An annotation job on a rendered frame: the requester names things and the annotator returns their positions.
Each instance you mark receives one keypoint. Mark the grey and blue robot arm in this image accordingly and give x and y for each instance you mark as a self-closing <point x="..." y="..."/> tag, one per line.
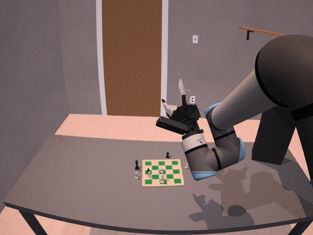
<point x="283" y="73"/>

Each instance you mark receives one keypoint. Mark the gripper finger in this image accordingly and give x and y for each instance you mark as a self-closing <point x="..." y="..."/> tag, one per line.
<point x="169" y="109"/>
<point x="184" y="94"/>

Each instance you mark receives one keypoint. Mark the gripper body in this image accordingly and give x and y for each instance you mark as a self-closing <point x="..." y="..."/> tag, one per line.
<point x="190" y="119"/>

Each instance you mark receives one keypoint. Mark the green and cream chessboard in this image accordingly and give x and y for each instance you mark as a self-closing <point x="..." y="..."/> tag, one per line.
<point x="172" y="173"/>

